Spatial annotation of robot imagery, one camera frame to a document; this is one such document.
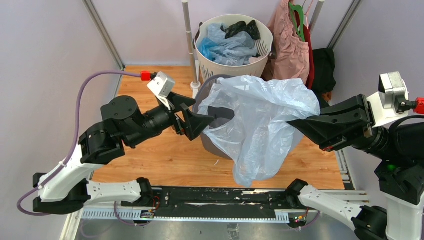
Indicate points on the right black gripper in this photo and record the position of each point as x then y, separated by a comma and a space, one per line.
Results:
332, 130

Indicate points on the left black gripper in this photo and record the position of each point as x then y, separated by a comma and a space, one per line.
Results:
193, 123

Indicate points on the grey mesh trash bin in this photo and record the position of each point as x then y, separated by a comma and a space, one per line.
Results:
212, 137

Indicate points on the light blue plastic bag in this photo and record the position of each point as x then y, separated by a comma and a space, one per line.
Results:
259, 137

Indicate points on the white slotted laundry basket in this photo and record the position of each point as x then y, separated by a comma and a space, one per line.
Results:
264, 47

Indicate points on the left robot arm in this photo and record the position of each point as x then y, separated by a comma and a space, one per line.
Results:
66, 189

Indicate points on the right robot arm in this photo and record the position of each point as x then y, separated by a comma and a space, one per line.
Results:
390, 128

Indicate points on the white rack base foot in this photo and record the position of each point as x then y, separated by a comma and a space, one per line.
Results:
195, 85

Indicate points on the black garment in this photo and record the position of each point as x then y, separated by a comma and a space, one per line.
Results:
324, 81

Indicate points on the bright blue plastic bag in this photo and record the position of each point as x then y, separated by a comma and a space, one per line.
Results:
205, 48

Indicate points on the pink hanging garment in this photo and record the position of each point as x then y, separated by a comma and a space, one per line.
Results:
292, 60

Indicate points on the crumpled pale blue bag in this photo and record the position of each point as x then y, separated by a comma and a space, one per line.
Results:
234, 51

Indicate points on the pink plastic bag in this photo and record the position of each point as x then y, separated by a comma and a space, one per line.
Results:
255, 59

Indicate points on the dark red garment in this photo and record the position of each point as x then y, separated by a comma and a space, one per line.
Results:
307, 35

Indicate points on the black plastic bag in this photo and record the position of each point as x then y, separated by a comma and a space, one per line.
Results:
250, 28

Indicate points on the silver clothes rack pole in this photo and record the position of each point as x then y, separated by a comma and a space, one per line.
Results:
189, 36

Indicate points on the green clothes hanger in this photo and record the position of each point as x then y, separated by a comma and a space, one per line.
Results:
297, 16

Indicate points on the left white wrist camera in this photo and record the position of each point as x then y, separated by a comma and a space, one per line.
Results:
161, 85

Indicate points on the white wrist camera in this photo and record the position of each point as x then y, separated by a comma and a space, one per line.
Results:
391, 102
161, 85

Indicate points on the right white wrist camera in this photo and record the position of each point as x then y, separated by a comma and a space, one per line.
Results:
391, 102

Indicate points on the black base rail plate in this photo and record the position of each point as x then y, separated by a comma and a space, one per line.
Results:
204, 202

